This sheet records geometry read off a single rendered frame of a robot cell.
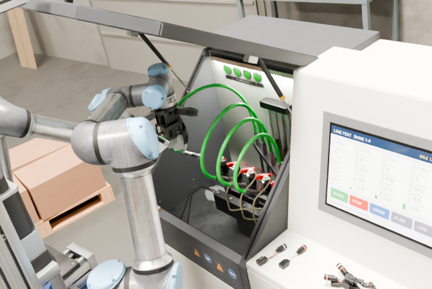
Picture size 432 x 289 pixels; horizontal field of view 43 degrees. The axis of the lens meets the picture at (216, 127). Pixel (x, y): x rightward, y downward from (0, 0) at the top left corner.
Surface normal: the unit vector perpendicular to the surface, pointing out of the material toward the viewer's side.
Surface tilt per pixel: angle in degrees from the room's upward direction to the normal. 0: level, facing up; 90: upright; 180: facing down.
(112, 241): 0
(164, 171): 90
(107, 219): 0
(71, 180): 90
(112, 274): 8
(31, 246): 90
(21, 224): 90
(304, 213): 76
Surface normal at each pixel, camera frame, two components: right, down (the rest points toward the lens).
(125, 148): -0.12, 0.22
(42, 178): -0.19, -0.86
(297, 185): -0.75, 0.22
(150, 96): -0.07, 0.50
